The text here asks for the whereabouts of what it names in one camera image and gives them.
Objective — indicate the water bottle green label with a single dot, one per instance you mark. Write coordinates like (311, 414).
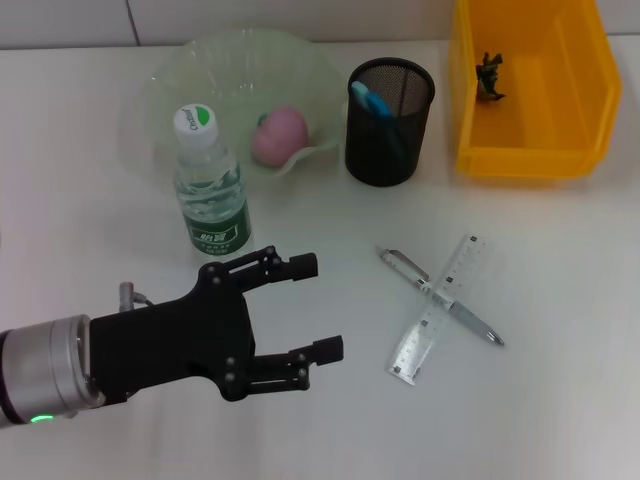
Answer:
(210, 200)

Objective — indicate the silver retractable pen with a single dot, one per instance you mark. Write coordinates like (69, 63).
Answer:
(407, 267)

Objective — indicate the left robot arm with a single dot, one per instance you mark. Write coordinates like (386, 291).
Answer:
(45, 370)

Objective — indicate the black mesh pen holder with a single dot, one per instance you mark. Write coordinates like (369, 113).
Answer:
(385, 160)

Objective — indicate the pink peach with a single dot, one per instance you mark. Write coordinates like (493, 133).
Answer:
(280, 135)

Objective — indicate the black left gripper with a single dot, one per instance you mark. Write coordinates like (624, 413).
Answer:
(175, 340)

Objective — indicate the green translucent fruit plate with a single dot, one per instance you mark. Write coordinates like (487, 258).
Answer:
(240, 65)

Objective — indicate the clear plastic ruler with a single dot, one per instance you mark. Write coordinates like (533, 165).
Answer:
(465, 262)

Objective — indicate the yellow plastic storage bin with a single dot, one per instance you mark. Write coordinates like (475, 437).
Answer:
(550, 110)

